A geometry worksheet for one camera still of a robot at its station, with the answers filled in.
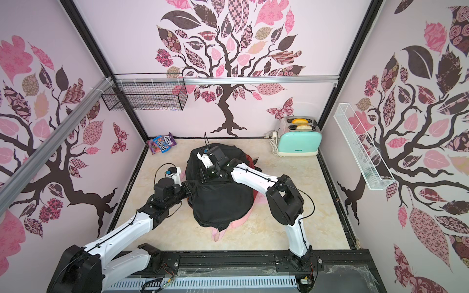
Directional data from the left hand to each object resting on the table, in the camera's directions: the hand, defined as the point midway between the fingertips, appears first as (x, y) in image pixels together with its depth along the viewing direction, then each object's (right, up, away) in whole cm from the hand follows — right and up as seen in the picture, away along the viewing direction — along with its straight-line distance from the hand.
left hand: (198, 185), depth 83 cm
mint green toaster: (+55, +24, +17) cm, 62 cm away
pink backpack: (+10, -23, -2) cm, 25 cm away
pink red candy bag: (-36, +20, +30) cm, 51 cm away
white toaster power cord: (+41, +24, +27) cm, 55 cm away
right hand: (0, +3, +2) cm, 4 cm away
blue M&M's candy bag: (-30, +21, +30) cm, 48 cm away
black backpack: (+11, -8, -2) cm, 14 cm away
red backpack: (+27, -3, +1) cm, 27 cm away
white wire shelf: (+74, +30, +7) cm, 81 cm away
